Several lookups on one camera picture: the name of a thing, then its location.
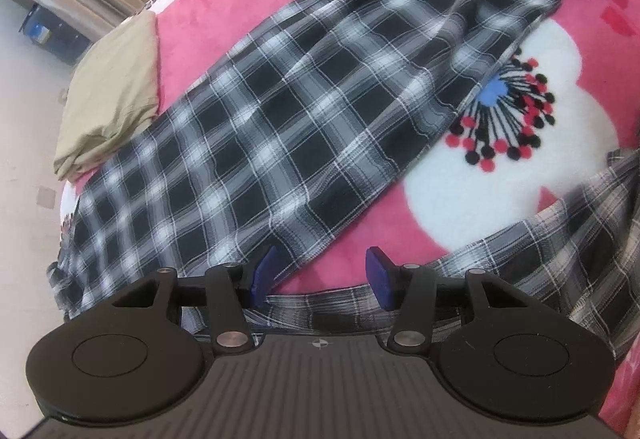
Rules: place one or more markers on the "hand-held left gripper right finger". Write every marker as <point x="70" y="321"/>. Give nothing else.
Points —
<point x="382" y="279"/>

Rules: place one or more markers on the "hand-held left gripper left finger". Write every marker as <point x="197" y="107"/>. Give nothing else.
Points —
<point x="262" y="276"/>

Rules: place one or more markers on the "black white plaid shirt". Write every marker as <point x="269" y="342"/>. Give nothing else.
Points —
<point x="300" y="119"/>

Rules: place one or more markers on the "folded beige cloth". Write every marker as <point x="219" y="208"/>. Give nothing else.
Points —
<point x="110" y="89"/>

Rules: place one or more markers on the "blue water jug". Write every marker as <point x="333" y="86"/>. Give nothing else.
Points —
<point x="50" y="34"/>

